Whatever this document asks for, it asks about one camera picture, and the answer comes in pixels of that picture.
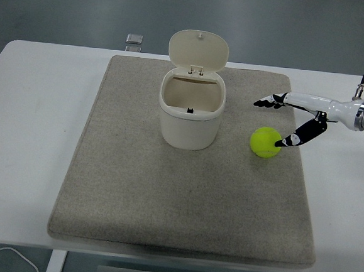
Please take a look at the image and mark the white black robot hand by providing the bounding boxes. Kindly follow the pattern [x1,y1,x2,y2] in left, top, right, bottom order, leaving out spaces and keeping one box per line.
[250,88,363,155]

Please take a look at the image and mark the yellow-green tennis ball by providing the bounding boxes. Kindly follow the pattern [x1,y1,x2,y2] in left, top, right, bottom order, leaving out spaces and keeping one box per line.
[248,125,284,160]

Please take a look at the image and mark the cream plastic box with lid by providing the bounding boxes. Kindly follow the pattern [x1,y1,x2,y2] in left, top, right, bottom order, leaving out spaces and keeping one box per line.
[154,27,232,153]

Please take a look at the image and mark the beige fabric mat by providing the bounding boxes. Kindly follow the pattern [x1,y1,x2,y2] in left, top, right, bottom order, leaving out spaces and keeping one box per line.
[45,50,331,270]

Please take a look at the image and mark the silver floor socket cover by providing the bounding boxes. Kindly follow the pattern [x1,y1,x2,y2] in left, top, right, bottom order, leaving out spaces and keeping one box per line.
[124,33,145,53]

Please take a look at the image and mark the white table leg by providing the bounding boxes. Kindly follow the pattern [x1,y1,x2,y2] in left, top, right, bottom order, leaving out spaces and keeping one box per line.
[45,248,69,272]

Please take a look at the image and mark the white cable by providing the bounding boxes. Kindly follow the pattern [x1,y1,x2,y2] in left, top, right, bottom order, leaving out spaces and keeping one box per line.
[0,246,41,272]

